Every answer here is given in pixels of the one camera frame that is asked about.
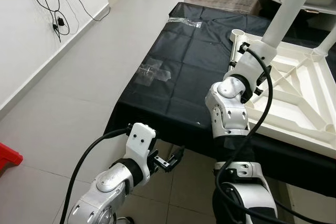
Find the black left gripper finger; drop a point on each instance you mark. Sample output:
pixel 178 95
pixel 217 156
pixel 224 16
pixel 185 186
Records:
pixel 176 156

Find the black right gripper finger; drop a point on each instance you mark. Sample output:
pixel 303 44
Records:
pixel 261 80

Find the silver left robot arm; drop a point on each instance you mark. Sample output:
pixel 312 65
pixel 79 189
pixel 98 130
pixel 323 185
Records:
pixel 105 182

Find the black tablecloth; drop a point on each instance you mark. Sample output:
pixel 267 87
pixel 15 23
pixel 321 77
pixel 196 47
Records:
pixel 173 77

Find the clear tape piece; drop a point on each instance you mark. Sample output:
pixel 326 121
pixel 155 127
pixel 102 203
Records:
pixel 155 72
pixel 184 22

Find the red plastic stool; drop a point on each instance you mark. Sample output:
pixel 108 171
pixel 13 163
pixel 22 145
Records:
pixel 8 156

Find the black power adapter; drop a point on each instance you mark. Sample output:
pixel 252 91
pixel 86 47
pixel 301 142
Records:
pixel 60 22

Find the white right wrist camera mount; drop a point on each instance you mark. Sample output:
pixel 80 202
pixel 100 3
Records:
pixel 257 53

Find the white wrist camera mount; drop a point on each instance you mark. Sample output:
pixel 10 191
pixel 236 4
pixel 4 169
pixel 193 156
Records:
pixel 257 53
pixel 142 137

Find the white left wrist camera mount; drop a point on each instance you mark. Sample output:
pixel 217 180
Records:
pixel 142 137

